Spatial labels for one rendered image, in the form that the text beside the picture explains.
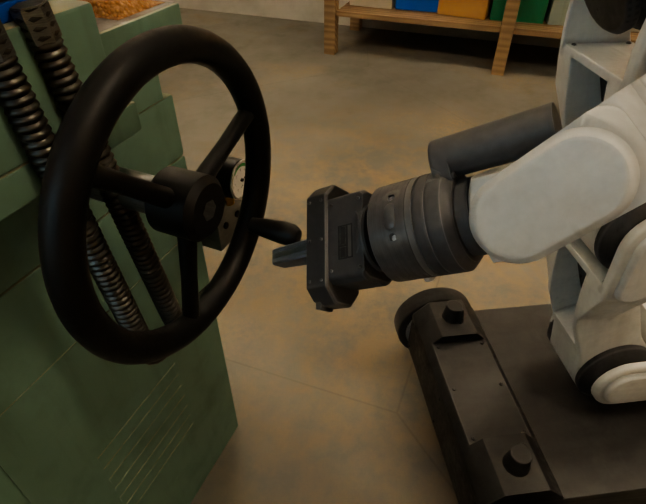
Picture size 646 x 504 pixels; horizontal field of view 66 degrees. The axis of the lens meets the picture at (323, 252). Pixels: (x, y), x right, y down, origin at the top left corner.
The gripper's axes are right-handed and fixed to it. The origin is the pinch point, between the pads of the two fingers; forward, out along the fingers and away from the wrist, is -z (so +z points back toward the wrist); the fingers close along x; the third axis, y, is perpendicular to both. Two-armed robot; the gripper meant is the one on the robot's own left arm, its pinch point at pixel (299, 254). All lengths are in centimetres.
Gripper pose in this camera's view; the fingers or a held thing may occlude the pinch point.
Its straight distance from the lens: 51.9
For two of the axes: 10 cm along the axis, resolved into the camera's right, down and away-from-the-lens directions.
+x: -0.1, -9.6, 2.7
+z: 8.0, -1.7, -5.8
